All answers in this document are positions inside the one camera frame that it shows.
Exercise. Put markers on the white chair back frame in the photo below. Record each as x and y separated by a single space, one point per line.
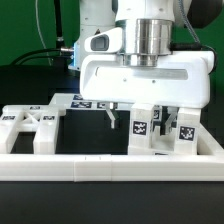
42 120

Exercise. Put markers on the white U-shaped fence frame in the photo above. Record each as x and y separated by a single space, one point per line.
30 167

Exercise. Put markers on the white chair seat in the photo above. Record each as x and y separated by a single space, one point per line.
154 144

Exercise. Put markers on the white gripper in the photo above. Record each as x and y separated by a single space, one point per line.
180 79

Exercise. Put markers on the white tagged cube left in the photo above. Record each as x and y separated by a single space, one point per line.
157 113

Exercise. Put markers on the white marker base sheet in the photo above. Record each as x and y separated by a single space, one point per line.
76 102

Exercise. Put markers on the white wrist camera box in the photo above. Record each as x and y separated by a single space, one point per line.
110 41

